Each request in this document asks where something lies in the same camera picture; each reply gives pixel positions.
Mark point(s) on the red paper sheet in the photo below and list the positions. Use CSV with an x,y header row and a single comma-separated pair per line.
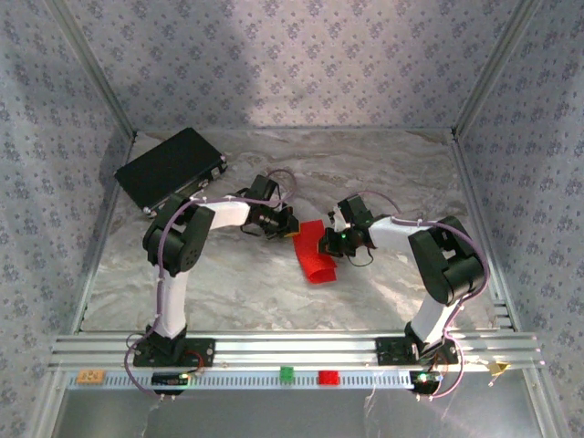
x,y
310,255

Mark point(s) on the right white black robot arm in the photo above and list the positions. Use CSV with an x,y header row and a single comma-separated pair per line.
x,y
447,264

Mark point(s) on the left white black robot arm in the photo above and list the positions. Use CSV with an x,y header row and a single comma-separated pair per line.
x,y
182,246

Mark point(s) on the black hard case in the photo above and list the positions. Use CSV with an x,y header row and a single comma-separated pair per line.
x,y
169,169

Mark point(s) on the red flat block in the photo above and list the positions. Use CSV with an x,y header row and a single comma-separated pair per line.
x,y
329,378

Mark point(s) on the green flat block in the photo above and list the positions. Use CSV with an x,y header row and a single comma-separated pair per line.
x,y
287,373

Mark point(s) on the right black controller board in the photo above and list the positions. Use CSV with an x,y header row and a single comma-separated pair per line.
x,y
424,378

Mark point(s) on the black controller board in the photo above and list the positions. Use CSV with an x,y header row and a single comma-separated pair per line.
x,y
166,378
424,378

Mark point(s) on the left black controller board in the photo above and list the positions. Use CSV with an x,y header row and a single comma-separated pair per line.
x,y
166,378

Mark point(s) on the gold tape piece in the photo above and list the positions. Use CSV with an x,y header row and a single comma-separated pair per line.
x,y
499,366

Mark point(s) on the orange label tag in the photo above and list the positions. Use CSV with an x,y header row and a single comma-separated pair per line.
x,y
90,377

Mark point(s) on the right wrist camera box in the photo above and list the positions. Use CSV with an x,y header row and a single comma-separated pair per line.
x,y
338,221

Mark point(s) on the aluminium mounting rail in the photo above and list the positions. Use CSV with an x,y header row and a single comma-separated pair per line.
x,y
296,351

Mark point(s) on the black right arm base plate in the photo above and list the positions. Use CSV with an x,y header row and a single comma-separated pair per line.
x,y
388,351

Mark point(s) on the aluminium side rail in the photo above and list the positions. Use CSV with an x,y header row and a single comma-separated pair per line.
x,y
467,182
94,274

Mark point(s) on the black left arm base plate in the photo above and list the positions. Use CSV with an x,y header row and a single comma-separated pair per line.
x,y
205,353

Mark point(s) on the aluminium frame post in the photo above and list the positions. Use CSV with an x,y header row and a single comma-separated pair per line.
x,y
94,64
494,64

